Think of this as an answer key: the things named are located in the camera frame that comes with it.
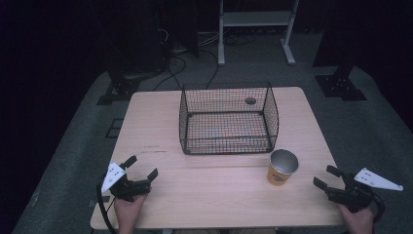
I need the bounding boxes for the black wire mesh basket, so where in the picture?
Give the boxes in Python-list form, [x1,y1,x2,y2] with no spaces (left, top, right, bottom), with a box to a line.
[178,81,281,156]

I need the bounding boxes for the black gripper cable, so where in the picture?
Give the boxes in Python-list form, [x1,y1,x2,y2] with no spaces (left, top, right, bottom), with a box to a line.
[95,174,119,234]
[368,190,387,224]

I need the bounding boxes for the dark equipment cabinet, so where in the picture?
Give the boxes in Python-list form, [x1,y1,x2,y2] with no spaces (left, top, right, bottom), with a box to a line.
[105,0,200,74]

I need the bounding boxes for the black floor cables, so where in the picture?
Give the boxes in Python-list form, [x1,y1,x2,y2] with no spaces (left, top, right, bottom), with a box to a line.
[151,30,257,93]

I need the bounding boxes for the black stand base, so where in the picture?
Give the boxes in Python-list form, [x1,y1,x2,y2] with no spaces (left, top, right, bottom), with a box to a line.
[95,69,142,106]
[312,63,368,102]

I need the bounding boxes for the orange paper cup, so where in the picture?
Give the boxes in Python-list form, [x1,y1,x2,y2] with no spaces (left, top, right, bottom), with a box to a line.
[266,148,300,187]

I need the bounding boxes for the person's right hand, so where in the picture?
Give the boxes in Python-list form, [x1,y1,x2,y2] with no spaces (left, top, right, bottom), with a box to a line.
[336,204,375,234]

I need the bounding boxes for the person's left hand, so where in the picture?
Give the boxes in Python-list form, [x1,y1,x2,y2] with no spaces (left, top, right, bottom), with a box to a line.
[113,193,149,234]

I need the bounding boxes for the white metal desk frame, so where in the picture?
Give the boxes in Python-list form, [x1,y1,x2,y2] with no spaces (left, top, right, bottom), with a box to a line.
[217,0,301,67]

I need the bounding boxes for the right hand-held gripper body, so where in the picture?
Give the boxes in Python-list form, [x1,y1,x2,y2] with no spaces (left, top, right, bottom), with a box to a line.
[325,167,404,214]

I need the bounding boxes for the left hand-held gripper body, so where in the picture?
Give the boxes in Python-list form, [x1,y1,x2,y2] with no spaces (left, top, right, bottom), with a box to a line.
[100,162,152,203]

